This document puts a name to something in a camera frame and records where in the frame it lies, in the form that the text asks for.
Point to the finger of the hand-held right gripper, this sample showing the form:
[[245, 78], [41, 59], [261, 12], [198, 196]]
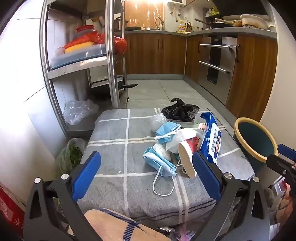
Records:
[[277, 163], [287, 151]]

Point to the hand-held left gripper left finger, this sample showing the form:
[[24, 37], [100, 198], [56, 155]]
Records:
[[86, 176]]

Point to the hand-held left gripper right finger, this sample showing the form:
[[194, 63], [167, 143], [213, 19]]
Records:
[[207, 176]]

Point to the teal bin with yellow rim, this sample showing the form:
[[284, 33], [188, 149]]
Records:
[[254, 141]]

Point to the white paper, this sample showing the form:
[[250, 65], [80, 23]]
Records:
[[182, 136]]

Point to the bag of green vegetables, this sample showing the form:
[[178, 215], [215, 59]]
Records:
[[71, 157]]

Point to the red white paper cup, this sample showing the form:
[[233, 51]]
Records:
[[186, 157]]

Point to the blue wet wipes packet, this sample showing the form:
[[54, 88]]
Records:
[[211, 139]]

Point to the grey checked cloth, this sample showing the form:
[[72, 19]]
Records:
[[115, 150]]

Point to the blue face mask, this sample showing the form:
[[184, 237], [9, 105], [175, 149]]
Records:
[[157, 162], [166, 129]]

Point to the white crumpled tissue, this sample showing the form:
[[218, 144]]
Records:
[[160, 150]]

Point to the beige blue striped towel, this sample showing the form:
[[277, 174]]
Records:
[[111, 224]]

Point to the pink printed packet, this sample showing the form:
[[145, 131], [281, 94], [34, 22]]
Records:
[[185, 235]]

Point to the large clear plastic bag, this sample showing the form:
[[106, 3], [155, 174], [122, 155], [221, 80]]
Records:
[[78, 111]]

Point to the black plastic bag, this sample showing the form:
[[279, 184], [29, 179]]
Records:
[[180, 111]]

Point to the clear crumpled plastic bag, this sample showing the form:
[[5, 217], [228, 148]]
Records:
[[157, 121]]

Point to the wooden kitchen cabinets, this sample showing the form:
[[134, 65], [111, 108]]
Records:
[[252, 76]]

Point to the red cardboard box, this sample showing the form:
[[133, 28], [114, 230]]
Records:
[[10, 208]]

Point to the stainless steel oven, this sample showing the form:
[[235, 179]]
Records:
[[217, 69]]

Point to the steel shelf rack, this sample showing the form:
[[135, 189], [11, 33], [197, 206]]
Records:
[[113, 69]]

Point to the grey plastic tray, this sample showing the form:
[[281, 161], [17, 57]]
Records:
[[76, 59]]

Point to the white basin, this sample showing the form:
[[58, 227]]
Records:
[[253, 22]]

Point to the red plastic bag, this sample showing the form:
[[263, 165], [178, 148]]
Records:
[[120, 44]]

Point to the grey kitchen countertop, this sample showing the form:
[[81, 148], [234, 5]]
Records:
[[208, 33]]

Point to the black wok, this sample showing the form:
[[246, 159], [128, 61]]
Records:
[[219, 24]]

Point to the red lidded jar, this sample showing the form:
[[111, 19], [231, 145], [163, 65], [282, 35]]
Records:
[[85, 29]]

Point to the yellow oil bottle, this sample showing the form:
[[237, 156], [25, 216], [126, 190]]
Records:
[[181, 27]]

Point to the kitchen faucet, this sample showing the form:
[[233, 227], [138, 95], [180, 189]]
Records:
[[159, 22]]

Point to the white water heater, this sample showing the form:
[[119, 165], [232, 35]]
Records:
[[177, 2]]

